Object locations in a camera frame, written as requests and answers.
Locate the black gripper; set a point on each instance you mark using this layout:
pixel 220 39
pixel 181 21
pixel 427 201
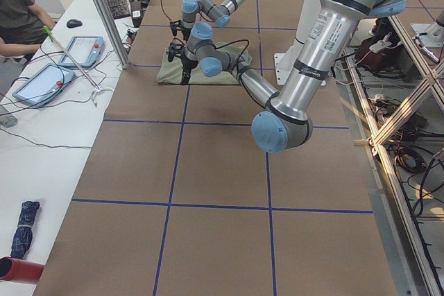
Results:
pixel 187 65
pixel 184 33

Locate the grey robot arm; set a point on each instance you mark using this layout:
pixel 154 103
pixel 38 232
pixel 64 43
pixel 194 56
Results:
pixel 218 13
pixel 283 122

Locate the black keyboard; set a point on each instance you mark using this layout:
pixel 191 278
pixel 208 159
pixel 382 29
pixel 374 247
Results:
pixel 119 8

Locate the blue teach pendant far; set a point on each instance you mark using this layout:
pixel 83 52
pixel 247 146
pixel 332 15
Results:
pixel 86 50

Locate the blue teach pendant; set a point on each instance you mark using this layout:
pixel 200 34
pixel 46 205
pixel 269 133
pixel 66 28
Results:
pixel 44 86
pixel 86 50

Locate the black computer mouse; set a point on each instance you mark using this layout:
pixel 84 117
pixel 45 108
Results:
pixel 74 23

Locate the blue teach pendant near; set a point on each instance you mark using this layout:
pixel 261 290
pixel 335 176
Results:
pixel 44 86

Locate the seated person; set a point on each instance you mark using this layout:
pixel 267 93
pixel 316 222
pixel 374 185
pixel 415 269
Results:
pixel 22 32

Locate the folded dark blue umbrella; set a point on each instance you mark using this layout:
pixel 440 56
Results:
pixel 22 239

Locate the red cylinder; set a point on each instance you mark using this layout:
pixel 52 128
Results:
pixel 20 271

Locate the aluminium frame post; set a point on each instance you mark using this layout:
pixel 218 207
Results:
pixel 113 34

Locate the green handled grabber stick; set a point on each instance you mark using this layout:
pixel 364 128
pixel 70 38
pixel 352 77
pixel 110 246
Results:
pixel 97 88

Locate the aluminium truss frame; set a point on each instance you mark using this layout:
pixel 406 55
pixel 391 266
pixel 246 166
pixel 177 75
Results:
pixel 399 113

